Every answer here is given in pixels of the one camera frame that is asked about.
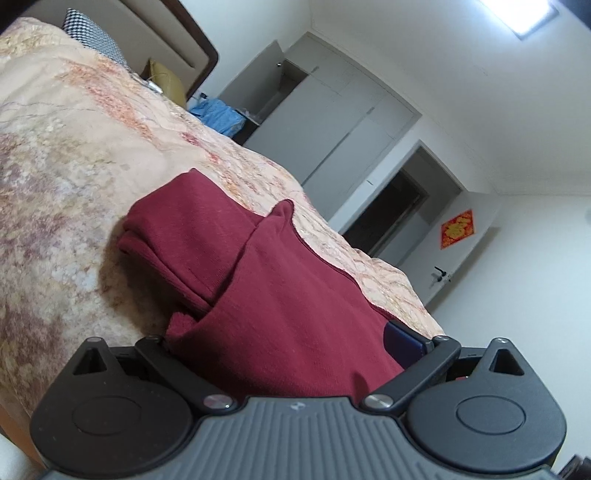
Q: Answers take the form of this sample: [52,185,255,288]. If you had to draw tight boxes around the houndstooth pillow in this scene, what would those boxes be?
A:
[62,8,127,65]

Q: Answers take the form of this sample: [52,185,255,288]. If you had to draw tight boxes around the floral peach quilt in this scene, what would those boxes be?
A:
[0,17,446,416]

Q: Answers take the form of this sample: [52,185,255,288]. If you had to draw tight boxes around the blue garment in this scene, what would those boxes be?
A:
[189,98,247,138]

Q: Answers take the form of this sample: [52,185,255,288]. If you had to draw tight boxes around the ceiling light panel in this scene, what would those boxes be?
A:
[480,0,561,40]

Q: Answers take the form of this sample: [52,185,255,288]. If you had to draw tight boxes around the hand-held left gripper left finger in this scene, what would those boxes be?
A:
[69,336,234,412]

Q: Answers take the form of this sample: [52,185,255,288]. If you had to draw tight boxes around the white cloth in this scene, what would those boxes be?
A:
[0,435,47,480]

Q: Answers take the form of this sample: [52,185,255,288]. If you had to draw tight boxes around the white room door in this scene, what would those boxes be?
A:
[425,194,504,310]

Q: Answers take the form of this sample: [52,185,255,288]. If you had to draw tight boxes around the red diamond door decoration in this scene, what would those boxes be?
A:
[440,209,474,250]

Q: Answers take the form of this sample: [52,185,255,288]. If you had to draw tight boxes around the padded wooden bed headboard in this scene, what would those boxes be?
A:
[60,0,220,109]

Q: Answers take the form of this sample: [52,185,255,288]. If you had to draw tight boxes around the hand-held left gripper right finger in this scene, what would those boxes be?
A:
[361,320,527,411]

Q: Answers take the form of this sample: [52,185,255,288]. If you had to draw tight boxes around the maroon long-sleeved sweater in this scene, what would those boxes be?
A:
[115,168,409,402]

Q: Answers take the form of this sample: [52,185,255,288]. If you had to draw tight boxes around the grey built-in wardrobe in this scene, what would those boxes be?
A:
[217,32,423,222]

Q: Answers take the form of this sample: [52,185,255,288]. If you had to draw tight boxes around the olive green pillow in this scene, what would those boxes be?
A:
[141,58,188,109]

